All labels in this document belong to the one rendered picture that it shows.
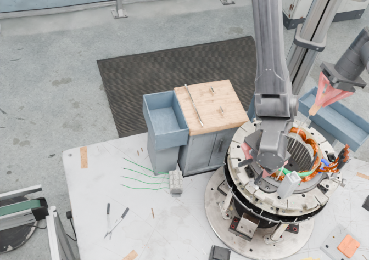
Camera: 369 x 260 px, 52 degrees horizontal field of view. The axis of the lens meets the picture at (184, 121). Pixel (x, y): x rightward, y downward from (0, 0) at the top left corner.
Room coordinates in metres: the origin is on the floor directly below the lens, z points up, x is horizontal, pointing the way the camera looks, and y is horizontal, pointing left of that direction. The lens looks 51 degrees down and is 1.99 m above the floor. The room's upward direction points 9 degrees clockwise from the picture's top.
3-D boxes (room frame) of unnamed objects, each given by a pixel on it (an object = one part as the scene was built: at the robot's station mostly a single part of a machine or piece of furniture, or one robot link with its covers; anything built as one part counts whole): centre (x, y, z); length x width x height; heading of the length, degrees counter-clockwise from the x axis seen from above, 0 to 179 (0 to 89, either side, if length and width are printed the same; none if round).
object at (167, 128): (0.78, 0.06, 0.92); 0.17 x 0.11 x 0.28; 24
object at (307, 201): (0.65, -0.30, 1.09); 0.32 x 0.32 x 0.01
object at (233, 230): (0.54, -0.24, 0.81); 0.08 x 0.05 x 0.02; 70
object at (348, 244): (0.54, -0.60, 0.80); 0.07 x 0.05 x 0.01; 141
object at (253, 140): (0.55, -0.21, 1.28); 0.10 x 0.07 x 0.07; 44
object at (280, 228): (0.53, -0.35, 0.91); 0.02 x 0.02 x 0.21
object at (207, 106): (0.84, -0.08, 1.05); 0.20 x 0.19 x 0.02; 114
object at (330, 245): (0.55, -0.58, 0.79); 0.12 x 0.09 x 0.02; 141
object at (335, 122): (0.88, -0.50, 0.92); 0.25 x 0.11 x 0.28; 50
